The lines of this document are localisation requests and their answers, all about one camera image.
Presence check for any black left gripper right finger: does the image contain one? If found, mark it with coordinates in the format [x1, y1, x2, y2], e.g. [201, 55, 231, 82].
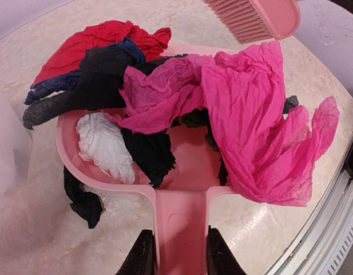
[207, 226, 246, 275]

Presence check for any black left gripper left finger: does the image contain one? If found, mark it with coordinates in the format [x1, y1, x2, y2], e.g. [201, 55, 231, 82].
[116, 229, 156, 275]

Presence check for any pink plastic dustpan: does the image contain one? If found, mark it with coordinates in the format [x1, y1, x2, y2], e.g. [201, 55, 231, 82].
[55, 42, 243, 275]

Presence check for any pink hand brush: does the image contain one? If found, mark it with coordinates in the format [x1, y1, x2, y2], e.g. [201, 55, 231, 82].
[205, 0, 300, 44]

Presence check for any pile of coloured paper scraps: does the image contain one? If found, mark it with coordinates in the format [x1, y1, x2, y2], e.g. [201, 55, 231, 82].
[22, 19, 341, 229]

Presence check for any translucent white plastic bin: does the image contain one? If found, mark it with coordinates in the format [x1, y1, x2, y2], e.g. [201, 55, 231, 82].
[0, 90, 32, 208]

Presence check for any aluminium front rail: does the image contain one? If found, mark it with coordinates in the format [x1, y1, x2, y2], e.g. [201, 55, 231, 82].
[267, 134, 353, 274]

